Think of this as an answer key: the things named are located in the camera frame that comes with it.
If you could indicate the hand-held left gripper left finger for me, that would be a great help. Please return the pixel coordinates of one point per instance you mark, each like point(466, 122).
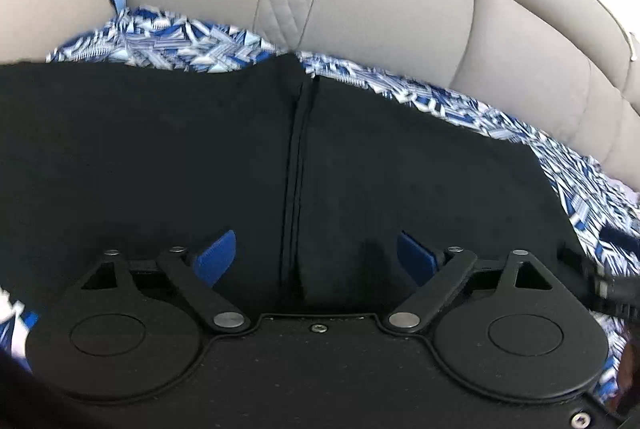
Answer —
point(217, 258)

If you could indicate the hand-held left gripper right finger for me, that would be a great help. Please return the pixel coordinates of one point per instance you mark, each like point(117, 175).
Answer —
point(414, 256)

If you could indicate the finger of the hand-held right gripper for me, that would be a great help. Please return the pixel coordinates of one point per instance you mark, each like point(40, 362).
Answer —
point(616, 291)

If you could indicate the black pants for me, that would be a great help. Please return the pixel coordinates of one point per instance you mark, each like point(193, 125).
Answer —
point(150, 159)

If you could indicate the blue white patterned bedsheet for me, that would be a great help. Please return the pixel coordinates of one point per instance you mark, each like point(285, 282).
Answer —
point(165, 38)

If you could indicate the beige cushion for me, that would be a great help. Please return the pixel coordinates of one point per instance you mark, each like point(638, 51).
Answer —
point(50, 9)

